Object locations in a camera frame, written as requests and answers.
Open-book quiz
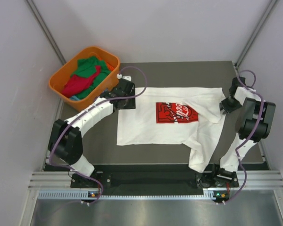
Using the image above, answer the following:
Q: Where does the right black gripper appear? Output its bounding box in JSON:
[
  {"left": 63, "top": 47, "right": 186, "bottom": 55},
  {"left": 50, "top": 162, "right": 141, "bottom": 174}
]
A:
[{"left": 219, "top": 97, "right": 242, "bottom": 114}]

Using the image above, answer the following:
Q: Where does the white t-shirt red print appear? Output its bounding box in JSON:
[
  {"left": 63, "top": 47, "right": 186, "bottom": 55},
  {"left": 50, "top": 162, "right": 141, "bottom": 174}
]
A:
[{"left": 117, "top": 87, "right": 225, "bottom": 173}]

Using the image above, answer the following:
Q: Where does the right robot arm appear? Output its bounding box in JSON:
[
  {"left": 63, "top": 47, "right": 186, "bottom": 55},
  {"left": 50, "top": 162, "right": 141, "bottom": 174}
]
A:
[{"left": 210, "top": 76, "right": 276, "bottom": 187}]

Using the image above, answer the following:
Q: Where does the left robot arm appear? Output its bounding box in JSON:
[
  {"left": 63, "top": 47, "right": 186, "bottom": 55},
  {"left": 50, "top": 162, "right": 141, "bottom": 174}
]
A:
[{"left": 48, "top": 76, "right": 135, "bottom": 187}]

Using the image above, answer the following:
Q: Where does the orange plastic basket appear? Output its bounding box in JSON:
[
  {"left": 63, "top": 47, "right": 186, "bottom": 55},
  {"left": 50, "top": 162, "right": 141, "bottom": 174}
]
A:
[{"left": 49, "top": 46, "right": 120, "bottom": 112}]

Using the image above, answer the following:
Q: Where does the green t-shirt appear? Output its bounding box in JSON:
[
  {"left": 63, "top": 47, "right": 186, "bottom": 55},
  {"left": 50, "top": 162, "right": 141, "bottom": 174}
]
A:
[{"left": 70, "top": 56, "right": 114, "bottom": 99}]

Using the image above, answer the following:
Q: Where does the light blue t-shirt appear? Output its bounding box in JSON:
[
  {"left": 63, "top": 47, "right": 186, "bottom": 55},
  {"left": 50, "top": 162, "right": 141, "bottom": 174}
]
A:
[{"left": 69, "top": 96, "right": 80, "bottom": 101}]

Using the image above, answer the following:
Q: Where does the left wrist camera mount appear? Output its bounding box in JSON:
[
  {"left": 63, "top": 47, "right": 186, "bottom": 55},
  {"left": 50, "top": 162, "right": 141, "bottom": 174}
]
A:
[{"left": 117, "top": 73, "right": 132, "bottom": 81}]

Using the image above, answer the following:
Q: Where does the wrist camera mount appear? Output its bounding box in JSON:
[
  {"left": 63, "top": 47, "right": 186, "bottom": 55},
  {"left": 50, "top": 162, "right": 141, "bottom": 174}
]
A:
[
  {"left": 234, "top": 87, "right": 258, "bottom": 105},
  {"left": 117, "top": 73, "right": 132, "bottom": 81}
]

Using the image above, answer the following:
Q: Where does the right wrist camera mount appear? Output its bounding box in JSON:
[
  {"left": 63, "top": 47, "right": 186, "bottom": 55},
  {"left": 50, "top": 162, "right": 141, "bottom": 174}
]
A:
[{"left": 234, "top": 87, "right": 258, "bottom": 105}]

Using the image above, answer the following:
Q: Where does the aluminium frame rail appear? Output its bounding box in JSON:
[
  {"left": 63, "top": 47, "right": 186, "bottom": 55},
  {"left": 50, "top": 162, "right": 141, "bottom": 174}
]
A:
[{"left": 29, "top": 170, "right": 283, "bottom": 190}]

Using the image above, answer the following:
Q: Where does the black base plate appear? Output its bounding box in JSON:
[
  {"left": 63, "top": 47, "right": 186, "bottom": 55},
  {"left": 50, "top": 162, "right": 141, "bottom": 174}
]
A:
[{"left": 70, "top": 171, "right": 239, "bottom": 190}]

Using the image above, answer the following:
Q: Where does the right corner frame post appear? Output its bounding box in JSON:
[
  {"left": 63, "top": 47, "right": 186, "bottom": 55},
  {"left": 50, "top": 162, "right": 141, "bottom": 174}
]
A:
[{"left": 233, "top": 0, "right": 279, "bottom": 70}]

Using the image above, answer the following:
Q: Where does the corner frame post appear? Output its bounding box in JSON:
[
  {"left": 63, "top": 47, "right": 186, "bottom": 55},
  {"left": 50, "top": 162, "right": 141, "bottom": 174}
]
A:
[
  {"left": 24, "top": 0, "right": 66, "bottom": 65},
  {"left": 233, "top": 0, "right": 279, "bottom": 70}
]

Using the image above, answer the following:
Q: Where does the grey cable duct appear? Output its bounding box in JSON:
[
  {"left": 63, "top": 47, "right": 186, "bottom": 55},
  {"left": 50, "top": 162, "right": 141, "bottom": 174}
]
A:
[{"left": 38, "top": 190, "right": 225, "bottom": 200}]

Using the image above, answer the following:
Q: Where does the left corner frame post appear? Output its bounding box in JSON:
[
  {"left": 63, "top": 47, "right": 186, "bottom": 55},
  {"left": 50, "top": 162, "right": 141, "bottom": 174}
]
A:
[{"left": 24, "top": 0, "right": 66, "bottom": 65}]

